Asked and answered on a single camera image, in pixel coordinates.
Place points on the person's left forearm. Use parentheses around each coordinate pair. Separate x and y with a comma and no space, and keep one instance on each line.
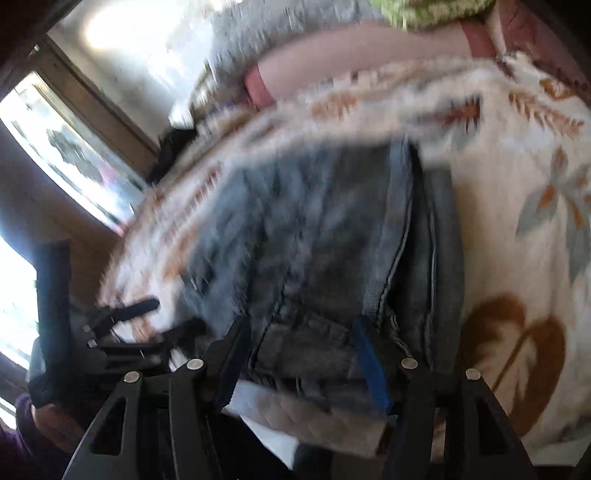
(21,447)

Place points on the person's left hand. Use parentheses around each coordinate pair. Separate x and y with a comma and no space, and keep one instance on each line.
(57,424)

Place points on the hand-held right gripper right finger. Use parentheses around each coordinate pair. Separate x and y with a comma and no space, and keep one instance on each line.
(371,364)

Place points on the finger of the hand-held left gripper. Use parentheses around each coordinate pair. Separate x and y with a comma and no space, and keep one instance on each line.
(184,332)
(134,308)

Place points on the light blue denim pants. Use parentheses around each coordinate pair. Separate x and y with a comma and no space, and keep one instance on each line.
(314,240)

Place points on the green patterned cloth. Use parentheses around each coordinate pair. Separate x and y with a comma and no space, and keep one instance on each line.
(429,11)

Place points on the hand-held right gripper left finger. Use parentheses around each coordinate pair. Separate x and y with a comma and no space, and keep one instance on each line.
(231,364)

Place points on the window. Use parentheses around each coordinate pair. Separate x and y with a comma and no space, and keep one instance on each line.
(69,147)

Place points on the black cloth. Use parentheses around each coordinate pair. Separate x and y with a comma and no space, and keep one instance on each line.
(173,152)

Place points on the leaf printed quilt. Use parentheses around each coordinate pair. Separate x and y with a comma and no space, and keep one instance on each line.
(508,240)

